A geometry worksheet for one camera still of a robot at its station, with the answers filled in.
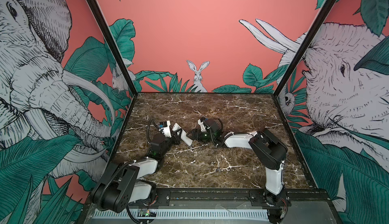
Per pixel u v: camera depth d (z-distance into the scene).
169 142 0.76
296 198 0.76
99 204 0.40
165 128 0.77
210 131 0.73
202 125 0.77
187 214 0.70
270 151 0.50
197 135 0.82
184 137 0.88
